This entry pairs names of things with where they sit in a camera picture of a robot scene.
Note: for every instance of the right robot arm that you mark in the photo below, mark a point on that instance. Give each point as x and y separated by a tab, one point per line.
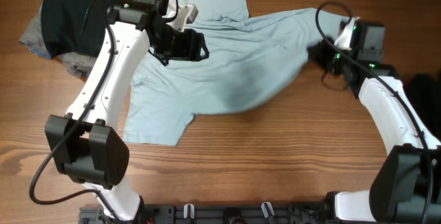
407	187

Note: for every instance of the black t-shirt under pile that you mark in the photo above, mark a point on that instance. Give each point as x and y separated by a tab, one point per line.
423	92

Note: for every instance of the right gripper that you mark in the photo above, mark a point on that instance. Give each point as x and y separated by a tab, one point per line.
318	56

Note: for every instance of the light blue t-shirt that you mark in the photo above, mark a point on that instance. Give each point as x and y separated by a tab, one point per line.
251	59

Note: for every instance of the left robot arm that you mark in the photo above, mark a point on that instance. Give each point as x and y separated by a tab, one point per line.
84	144

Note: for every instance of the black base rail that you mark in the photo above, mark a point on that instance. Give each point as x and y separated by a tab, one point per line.
263	213

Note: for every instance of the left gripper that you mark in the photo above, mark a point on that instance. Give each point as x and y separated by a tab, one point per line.
191	47

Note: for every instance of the black folded garment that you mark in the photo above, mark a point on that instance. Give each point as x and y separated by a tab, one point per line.
74	25

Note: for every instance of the blue folded garment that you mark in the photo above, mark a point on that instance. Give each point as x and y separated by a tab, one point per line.
41	53

